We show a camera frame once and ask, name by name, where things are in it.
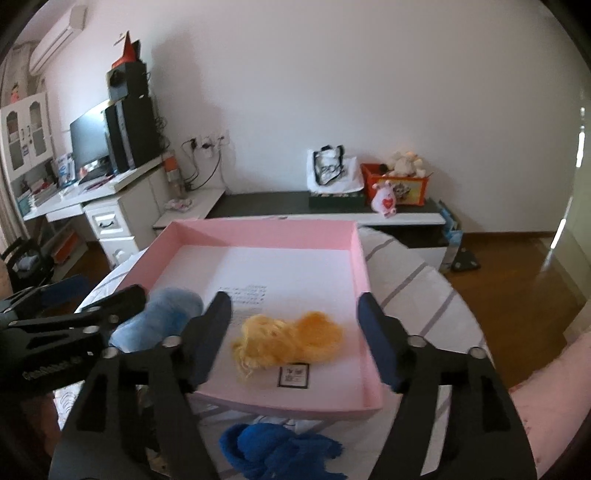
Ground black and white bench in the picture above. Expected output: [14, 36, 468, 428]
[205, 190, 451, 273]

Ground white air conditioner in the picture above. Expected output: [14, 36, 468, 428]
[28, 4, 88, 75]

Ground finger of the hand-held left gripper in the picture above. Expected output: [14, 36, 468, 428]
[0, 275, 95, 319]
[7, 284, 147, 342]

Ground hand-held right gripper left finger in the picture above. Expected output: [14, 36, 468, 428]
[50, 291, 232, 480]

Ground white wall power outlet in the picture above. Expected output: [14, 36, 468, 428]
[191, 131, 230, 148]

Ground light blue soft cloth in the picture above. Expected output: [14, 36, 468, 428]
[109, 288, 204, 354]

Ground stack of books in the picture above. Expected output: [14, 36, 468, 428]
[18, 178, 58, 208]

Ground blue and white carton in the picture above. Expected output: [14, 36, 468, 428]
[55, 152, 75, 185]

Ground orange-capped bottle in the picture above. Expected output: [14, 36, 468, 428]
[165, 154, 182, 195]

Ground white desk with drawers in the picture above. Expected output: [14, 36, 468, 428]
[23, 157, 227, 268]

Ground black floor scale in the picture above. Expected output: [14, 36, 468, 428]
[450, 248, 481, 271]

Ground white glass-door cabinet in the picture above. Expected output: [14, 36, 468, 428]
[0, 91, 54, 181]

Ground red toy box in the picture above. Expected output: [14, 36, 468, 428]
[360, 163, 435, 206]

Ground red paper decoration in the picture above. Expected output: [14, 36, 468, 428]
[113, 31, 141, 65]

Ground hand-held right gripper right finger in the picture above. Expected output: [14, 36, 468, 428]
[356, 292, 539, 480]

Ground pink floral blanket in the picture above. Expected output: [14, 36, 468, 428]
[508, 332, 591, 480]

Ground pink cardboard box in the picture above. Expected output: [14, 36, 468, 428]
[113, 219, 384, 422]

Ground yellow knitted toy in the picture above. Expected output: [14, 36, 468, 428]
[231, 311, 345, 381]

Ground white printed tote bag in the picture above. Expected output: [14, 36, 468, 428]
[307, 144, 363, 193]

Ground black chair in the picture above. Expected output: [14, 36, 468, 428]
[0, 237, 56, 291]

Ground flat green box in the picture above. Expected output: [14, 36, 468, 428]
[308, 190, 377, 212]

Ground tall black speaker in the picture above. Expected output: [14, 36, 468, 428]
[105, 95, 160, 174]

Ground dark blue knitted toy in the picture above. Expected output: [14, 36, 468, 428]
[219, 422, 345, 480]

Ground black computer monitor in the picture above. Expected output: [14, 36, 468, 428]
[69, 99, 114, 171]

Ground white plush toy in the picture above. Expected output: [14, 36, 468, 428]
[385, 150, 426, 178]

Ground small black speaker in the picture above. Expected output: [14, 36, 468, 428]
[107, 61, 151, 101]

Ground black power cables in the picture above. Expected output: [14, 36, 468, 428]
[180, 136, 222, 190]

